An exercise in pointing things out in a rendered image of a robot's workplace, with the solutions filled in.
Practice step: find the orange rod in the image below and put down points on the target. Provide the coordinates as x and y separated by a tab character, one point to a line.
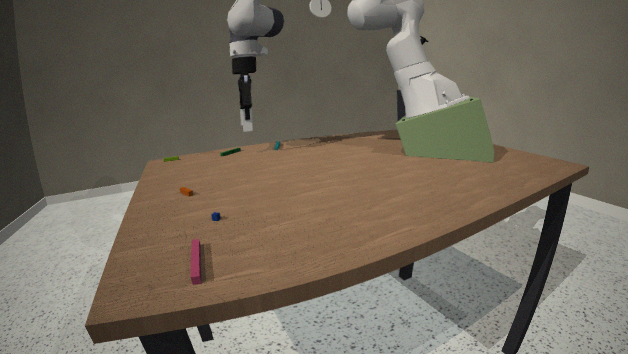
186	191

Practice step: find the pink rod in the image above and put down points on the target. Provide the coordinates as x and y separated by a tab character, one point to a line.
196	262

